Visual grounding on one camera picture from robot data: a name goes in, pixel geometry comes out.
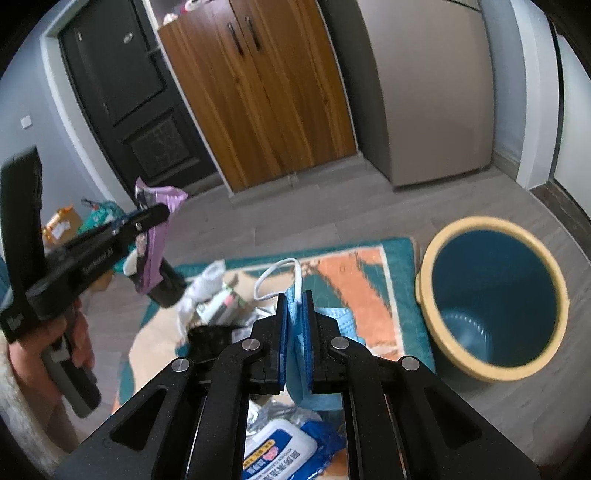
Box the purple snack wrapper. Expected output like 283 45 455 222
135 177 188 294

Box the black paper cup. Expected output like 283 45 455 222
122 250 187 308

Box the blue face mask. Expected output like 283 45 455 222
253 258 342 412

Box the teal yellow-rimmed trash bin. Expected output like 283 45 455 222
415 216 570 383

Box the person's left hand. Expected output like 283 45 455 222
8 299 95 406

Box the orange parcel bag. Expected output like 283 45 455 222
42 205 82 248

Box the blue wet wipes pack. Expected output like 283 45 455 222
242 419 346 480

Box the black plastic bag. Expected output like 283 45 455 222
186 325 238 363

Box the white green carton box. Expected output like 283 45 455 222
197 286 245 326

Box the black entrance door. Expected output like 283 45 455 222
59 0 215 195

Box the teal orange patterned rug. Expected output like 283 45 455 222
115 238 435 406

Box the wooden two-door cabinet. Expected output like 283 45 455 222
157 1 359 193

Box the beige refrigerator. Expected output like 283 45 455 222
318 1 494 187

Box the wall light switch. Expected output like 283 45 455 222
20 115 32 129

